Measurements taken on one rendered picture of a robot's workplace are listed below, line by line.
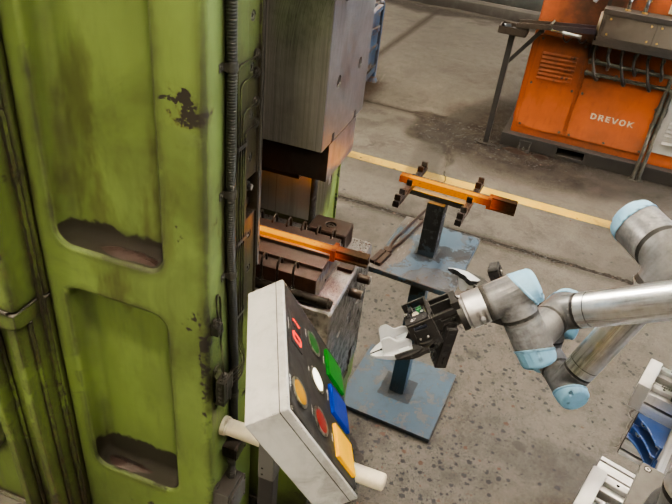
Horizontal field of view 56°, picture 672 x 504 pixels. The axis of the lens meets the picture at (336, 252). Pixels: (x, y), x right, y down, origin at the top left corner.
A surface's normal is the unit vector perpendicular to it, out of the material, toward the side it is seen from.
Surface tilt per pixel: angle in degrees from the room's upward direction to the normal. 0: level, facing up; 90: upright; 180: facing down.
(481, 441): 0
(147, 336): 90
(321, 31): 90
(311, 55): 90
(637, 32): 90
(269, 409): 30
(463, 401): 0
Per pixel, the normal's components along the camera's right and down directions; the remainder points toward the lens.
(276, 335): -0.41, -0.72
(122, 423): -0.33, 0.51
